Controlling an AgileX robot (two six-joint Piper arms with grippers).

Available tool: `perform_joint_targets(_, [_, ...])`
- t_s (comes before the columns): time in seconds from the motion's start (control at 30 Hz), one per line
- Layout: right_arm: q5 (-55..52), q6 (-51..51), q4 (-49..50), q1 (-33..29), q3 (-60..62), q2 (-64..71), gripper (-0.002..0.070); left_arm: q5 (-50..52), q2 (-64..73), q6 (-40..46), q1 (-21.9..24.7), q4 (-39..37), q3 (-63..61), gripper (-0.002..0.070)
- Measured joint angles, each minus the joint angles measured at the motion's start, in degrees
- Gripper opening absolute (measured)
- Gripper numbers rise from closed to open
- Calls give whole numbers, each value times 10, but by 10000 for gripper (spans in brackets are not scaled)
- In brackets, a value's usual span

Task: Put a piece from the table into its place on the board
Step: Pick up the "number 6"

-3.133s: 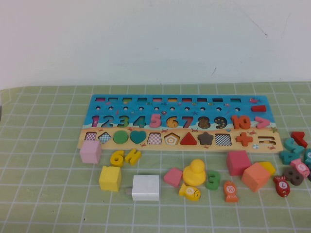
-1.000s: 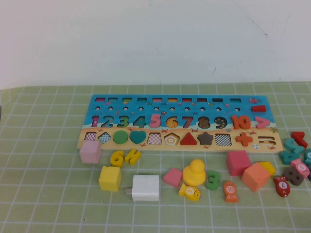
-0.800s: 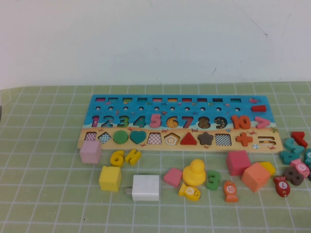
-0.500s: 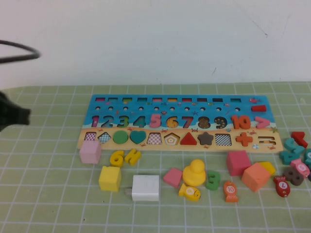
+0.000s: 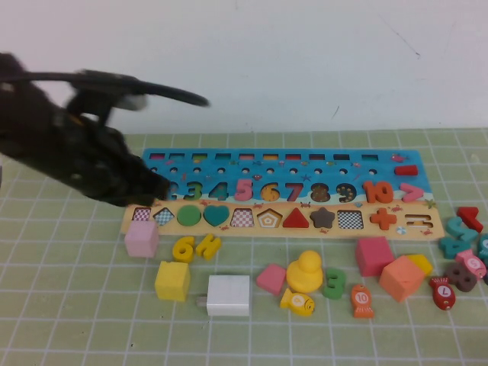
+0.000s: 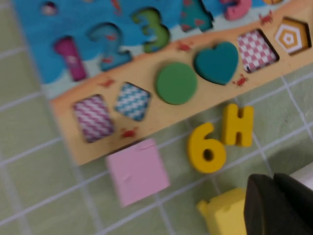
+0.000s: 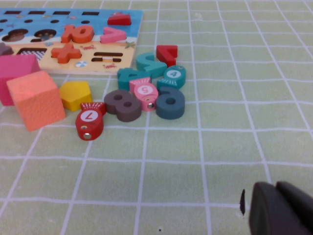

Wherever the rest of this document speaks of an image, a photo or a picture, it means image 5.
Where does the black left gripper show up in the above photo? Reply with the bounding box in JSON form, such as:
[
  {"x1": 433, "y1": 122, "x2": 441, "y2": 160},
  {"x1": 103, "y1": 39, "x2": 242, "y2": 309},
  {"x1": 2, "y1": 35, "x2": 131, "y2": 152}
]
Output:
[{"x1": 53, "y1": 112, "x2": 172, "y2": 210}]

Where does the yellow number six piece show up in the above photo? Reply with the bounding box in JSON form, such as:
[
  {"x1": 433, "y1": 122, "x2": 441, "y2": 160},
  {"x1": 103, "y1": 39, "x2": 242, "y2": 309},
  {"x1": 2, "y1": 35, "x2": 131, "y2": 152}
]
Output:
[{"x1": 172, "y1": 235, "x2": 197, "y2": 263}]

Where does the yellow equals sign piece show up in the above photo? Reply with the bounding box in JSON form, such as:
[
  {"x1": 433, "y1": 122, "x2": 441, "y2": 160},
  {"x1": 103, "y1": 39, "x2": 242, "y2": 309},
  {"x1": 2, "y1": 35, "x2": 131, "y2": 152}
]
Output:
[{"x1": 195, "y1": 233, "x2": 223, "y2": 262}]

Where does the green circle piece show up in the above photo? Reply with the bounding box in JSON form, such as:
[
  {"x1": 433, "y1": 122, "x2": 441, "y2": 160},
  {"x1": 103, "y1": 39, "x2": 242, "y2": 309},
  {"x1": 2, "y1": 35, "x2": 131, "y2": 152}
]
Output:
[{"x1": 177, "y1": 204, "x2": 202, "y2": 226}]

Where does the teal heart piece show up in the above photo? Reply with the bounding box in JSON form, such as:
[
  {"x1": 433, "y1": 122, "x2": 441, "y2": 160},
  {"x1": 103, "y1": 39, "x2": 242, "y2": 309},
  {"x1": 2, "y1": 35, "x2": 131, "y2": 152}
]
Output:
[{"x1": 203, "y1": 204, "x2": 230, "y2": 228}]

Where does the pink number five piece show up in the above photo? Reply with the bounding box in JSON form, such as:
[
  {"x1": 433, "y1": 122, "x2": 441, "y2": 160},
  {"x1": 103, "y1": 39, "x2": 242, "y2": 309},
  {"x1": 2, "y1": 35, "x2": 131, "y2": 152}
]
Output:
[{"x1": 234, "y1": 177, "x2": 255, "y2": 202}]

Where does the red triangle piece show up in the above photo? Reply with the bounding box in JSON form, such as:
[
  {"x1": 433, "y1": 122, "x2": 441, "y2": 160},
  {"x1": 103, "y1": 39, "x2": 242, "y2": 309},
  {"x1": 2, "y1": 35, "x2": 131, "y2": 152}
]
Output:
[{"x1": 282, "y1": 207, "x2": 310, "y2": 229}]

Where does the blue wooden number puzzle board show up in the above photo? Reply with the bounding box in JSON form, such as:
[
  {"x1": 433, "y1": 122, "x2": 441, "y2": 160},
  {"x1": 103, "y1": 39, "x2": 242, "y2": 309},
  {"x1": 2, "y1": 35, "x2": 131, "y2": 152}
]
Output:
[{"x1": 120, "y1": 147, "x2": 445, "y2": 239}]

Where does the brown star piece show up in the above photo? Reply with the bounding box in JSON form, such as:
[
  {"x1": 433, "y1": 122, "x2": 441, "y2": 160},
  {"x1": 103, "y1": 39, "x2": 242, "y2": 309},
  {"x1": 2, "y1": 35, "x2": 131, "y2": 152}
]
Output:
[{"x1": 309, "y1": 207, "x2": 336, "y2": 229}]

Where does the green number three piece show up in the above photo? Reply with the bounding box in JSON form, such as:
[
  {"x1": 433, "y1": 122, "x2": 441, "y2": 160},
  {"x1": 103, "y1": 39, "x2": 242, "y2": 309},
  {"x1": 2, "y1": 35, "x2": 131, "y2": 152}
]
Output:
[{"x1": 322, "y1": 267, "x2": 347, "y2": 299}]

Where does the orange number ten piece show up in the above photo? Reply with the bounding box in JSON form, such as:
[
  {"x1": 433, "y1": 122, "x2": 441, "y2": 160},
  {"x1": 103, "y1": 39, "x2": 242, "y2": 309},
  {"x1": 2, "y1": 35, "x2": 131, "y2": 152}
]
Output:
[{"x1": 361, "y1": 180, "x2": 394, "y2": 204}]

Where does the orange plus sign piece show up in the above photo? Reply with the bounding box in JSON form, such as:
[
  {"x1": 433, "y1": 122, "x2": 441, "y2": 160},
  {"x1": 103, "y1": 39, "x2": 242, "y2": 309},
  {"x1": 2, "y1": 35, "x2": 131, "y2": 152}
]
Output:
[{"x1": 369, "y1": 208, "x2": 397, "y2": 231}]

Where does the pink greater-than sign piece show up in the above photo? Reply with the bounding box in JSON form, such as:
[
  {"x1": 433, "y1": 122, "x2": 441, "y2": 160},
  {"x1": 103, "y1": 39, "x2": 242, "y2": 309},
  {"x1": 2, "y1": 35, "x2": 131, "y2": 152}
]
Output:
[{"x1": 399, "y1": 182, "x2": 425, "y2": 203}]

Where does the teal number four piece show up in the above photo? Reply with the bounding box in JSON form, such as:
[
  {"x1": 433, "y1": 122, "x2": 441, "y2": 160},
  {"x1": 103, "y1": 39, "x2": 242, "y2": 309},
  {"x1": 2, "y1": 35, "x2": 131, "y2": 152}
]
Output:
[{"x1": 438, "y1": 235, "x2": 474, "y2": 263}]

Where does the teal number two piece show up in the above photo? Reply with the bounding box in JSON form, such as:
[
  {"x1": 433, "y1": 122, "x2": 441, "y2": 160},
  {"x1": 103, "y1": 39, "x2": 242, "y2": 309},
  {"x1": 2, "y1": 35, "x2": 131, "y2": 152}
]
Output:
[{"x1": 445, "y1": 216, "x2": 480, "y2": 242}]

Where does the red number seven piece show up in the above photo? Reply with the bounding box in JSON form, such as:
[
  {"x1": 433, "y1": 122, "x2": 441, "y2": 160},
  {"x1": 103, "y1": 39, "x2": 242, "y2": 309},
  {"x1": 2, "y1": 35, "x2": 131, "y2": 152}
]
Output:
[{"x1": 456, "y1": 206, "x2": 482, "y2": 233}]

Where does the brown number eight piece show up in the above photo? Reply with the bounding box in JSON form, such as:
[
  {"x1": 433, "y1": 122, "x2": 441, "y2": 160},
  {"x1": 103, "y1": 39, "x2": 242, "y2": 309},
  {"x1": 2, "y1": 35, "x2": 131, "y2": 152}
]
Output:
[{"x1": 444, "y1": 262, "x2": 477, "y2": 293}]

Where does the light pink wooden cube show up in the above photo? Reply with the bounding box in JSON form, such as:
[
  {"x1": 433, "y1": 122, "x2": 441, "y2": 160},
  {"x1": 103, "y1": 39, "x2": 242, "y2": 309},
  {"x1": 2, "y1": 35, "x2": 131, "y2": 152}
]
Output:
[{"x1": 124, "y1": 220, "x2": 160, "y2": 258}]

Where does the yellow wooden cube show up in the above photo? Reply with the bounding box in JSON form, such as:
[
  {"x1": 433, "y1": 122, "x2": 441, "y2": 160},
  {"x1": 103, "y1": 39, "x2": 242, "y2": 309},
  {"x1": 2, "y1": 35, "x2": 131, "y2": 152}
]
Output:
[{"x1": 154, "y1": 260, "x2": 191, "y2": 302}]

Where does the white power adapter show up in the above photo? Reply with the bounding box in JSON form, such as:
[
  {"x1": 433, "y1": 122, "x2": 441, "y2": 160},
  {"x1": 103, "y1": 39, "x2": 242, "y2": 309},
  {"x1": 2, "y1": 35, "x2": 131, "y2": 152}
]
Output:
[{"x1": 196, "y1": 273, "x2": 252, "y2": 317}]

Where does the pink trapezoid block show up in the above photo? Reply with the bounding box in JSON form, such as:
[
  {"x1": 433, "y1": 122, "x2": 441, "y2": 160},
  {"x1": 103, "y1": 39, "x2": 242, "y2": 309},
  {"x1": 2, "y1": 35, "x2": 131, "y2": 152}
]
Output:
[{"x1": 255, "y1": 263, "x2": 287, "y2": 297}]

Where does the yellow rubber duck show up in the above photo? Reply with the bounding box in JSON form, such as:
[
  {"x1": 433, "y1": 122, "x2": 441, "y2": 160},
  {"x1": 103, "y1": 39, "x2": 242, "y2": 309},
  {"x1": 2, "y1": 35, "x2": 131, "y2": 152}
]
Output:
[{"x1": 285, "y1": 249, "x2": 324, "y2": 294}]

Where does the yellow wooden fish nine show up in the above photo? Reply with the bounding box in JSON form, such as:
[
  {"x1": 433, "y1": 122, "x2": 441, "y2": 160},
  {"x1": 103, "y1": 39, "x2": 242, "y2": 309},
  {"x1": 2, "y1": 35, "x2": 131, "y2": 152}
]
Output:
[{"x1": 280, "y1": 287, "x2": 316, "y2": 316}]

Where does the deep pink wooden cube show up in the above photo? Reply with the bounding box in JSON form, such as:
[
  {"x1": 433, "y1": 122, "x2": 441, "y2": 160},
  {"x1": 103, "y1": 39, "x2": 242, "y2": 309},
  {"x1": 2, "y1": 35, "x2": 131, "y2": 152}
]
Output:
[{"x1": 355, "y1": 235, "x2": 396, "y2": 278}]

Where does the orange wooden fish ten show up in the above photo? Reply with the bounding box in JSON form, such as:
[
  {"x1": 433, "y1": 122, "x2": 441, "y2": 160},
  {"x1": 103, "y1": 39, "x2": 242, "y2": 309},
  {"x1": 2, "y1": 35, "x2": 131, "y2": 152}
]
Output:
[{"x1": 350, "y1": 283, "x2": 375, "y2": 319}]

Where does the orange wooden cube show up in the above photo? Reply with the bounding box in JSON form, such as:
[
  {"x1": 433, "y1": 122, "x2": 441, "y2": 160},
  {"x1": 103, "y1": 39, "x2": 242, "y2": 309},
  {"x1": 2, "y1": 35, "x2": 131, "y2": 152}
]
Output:
[{"x1": 378, "y1": 254, "x2": 426, "y2": 303}]

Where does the yellow pentagon block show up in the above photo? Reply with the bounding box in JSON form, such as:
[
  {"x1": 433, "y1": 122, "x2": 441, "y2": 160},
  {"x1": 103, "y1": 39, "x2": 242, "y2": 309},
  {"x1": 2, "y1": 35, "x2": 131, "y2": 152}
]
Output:
[{"x1": 404, "y1": 253, "x2": 434, "y2": 278}]

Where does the red wooden fish seven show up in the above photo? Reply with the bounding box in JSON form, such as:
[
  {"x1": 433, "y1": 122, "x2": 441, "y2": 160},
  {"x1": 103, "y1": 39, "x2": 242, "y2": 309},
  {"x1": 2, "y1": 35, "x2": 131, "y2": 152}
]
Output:
[{"x1": 427, "y1": 274, "x2": 457, "y2": 310}]

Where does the pink wooden fish five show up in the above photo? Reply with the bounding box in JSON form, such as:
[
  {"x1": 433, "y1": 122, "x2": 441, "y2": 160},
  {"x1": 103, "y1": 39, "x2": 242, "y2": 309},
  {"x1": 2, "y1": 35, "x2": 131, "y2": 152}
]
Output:
[{"x1": 453, "y1": 248, "x2": 487, "y2": 278}]

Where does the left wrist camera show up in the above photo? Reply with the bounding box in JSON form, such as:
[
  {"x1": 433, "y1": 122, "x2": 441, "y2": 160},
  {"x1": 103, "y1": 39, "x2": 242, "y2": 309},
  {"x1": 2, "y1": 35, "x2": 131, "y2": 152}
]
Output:
[{"x1": 66, "y1": 70, "x2": 148, "y2": 125}]

